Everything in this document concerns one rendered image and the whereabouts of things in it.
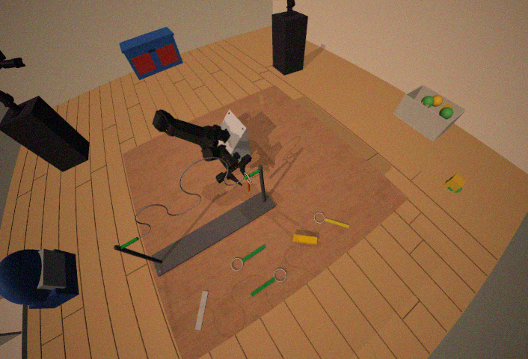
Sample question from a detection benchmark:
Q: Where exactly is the yellow rectangular block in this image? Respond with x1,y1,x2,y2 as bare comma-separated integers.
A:
292,234,317,245

